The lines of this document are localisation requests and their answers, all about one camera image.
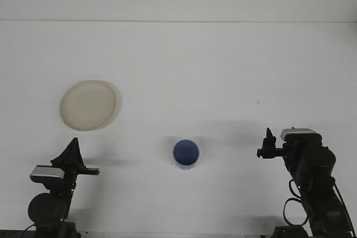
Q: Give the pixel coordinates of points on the pale blue cup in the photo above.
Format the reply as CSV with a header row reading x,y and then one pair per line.
x,y
185,151

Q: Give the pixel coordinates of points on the pale round plate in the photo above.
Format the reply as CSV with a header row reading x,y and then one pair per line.
x,y
86,107

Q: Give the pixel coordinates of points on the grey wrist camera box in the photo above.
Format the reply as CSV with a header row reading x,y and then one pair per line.
x,y
299,132
46,173

